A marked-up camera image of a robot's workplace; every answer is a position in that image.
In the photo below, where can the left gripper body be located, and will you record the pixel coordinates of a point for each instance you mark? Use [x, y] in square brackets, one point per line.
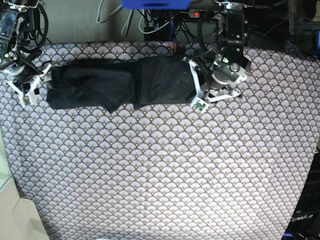
[219, 73]

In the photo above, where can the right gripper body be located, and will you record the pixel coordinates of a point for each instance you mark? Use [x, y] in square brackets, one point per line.
[20, 73]

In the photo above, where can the dark grey T-shirt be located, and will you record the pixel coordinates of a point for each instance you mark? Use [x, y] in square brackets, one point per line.
[101, 83]

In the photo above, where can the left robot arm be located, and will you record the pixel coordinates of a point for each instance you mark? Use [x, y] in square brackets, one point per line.
[230, 32]

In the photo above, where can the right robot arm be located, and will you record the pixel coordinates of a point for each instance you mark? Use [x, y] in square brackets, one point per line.
[24, 27]

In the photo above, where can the black power strip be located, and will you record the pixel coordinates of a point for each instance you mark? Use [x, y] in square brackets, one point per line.
[197, 13]

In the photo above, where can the fan-patterned table cloth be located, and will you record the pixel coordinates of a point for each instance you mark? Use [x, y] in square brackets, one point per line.
[168, 172]

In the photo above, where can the blue box at top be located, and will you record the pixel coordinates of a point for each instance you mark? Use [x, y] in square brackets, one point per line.
[156, 4]

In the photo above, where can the beige plastic bin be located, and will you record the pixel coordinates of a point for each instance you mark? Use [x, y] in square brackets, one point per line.
[19, 217]

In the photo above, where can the black OpenArm base box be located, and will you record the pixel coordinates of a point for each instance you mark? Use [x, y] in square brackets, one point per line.
[305, 222]

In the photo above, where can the blue clamp handle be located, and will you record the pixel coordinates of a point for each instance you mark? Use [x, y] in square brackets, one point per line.
[172, 29]

